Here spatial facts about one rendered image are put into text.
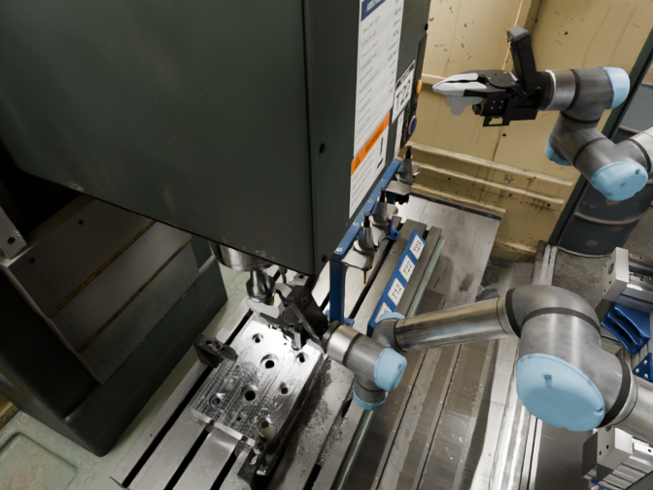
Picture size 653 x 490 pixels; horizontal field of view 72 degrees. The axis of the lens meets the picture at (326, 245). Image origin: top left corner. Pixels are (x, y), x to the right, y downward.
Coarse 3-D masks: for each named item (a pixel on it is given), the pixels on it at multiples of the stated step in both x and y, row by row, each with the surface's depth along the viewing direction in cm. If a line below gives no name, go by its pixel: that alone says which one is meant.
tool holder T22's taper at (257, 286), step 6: (258, 270) 92; (264, 270) 93; (252, 276) 93; (258, 276) 93; (264, 276) 94; (252, 282) 94; (258, 282) 93; (264, 282) 94; (270, 282) 97; (252, 288) 95; (258, 288) 94; (264, 288) 95
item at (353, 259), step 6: (348, 252) 117; (354, 252) 117; (348, 258) 116; (354, 258) 115; (360, 258) 115; (366, 258) 115; (348, 264) 114; (354, 264) 114; (360, 264) 114; (366, 264) 114
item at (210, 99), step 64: (0, 0) 55; (64, 0) 50; (128, 0) 46; (192, 0) 43; (256, 0) 40; (320, 0) 40; (0, 64) 63; (64, 64) 57; (128, 64) 52; (192, 64) 48; (256, 64) 44; (320, 64) 44; (0, 128) 76; (64, 128) 67; (128, 128) 60; (192, 128) 55; (256, 128) 50; (320, 128) 49; (128, 192) 71; (192, 192) 63; (256, 192) 57; (320, 192) 55; (256, 256) 68; (320, 256) 62
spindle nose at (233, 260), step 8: (216, 248) 80; (224, 248) 78; (216, 256) 83; (224, 256) 80; (232, 256) 79; (240, 256) 78; (248, 256) 78; (224, 264) 82; (232, 264) 81; (240, 264) 80; (248, 264) 80; (256, 264) 80; (264, 264) 81; (272, 264) 82
